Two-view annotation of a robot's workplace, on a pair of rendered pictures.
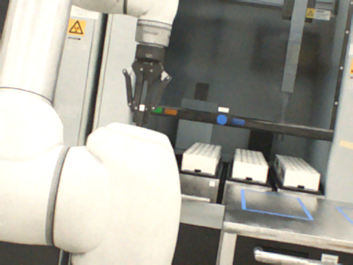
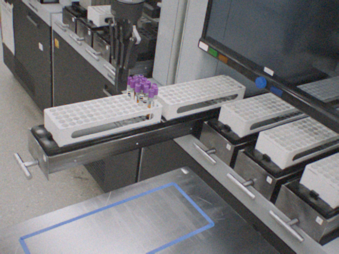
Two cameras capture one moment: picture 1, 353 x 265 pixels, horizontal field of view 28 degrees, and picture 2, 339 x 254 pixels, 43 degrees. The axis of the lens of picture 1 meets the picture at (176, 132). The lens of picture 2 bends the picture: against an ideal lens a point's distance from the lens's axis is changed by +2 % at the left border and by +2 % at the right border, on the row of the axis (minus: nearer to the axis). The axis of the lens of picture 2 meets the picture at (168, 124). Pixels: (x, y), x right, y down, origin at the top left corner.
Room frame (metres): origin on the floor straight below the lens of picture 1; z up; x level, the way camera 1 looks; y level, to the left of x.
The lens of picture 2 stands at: (1.24, -0.69, 1.43)
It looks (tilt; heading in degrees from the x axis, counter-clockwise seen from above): 32 degrees down; 46
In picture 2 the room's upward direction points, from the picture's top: 9 degrees clockwise
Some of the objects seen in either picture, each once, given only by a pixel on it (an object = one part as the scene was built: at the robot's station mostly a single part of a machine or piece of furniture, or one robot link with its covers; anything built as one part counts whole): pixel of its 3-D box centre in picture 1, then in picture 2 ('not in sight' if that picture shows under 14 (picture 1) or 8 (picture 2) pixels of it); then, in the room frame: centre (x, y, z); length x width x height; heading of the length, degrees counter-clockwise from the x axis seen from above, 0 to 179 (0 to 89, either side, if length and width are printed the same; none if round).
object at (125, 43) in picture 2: (149, 90); (126, 47); (1.82, 0.08, 1.03); 0.04 x 0.01 x 0.11; 175
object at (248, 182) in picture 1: (245, 181); (331, 144); (2.35, -0.25, 0.78); 0.73 x 0.14 x 0.09; 175
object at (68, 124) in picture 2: not in sight; (106, 117); (1.78, 0.10, 0.83); 0.30 x 0.10 x 0.06; 175
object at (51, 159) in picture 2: not in sight; (147, 124); (1.92, 0.09, 0.78); 0.73 x 0.14 x 0.09; 175
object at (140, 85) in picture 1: (139, 88); (121, 43); (1.82, 0.11, 1.03); 0.04 x 0.01 x 0.11; 175
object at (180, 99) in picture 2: not in sight; (198, 97); (2.10, 0.07, 0.83); 0.30 x 0.10 x 0.06; 175
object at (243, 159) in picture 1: (249, 169); (306, 139); (2.21, -0.24, 0.83); 0.30 x 0.10 x 0.06; 175
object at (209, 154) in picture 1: (200, 161); (266, 112); (2.23, -0.09, 0.83); 0.30 x 0.10 x 0.06; 175
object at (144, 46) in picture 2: not in sight; (142, 41); (2.17, 0.47, 0.85); 0.12 x 0.02 x 0.06; 86
